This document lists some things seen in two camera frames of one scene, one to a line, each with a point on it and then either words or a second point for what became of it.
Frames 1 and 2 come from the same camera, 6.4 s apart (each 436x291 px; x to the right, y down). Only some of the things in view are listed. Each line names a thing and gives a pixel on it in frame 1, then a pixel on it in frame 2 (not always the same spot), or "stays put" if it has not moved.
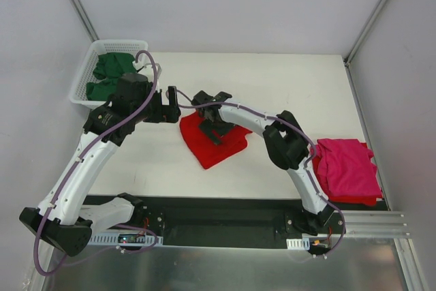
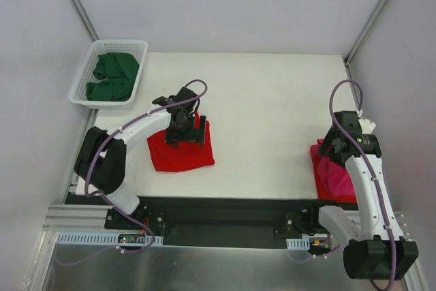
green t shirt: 110,67 stays put
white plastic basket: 85,73 stays put
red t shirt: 210,154 → 190,155
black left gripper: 163,110 → 186,135
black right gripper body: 211,125 → 330,146
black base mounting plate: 223,222 stays put
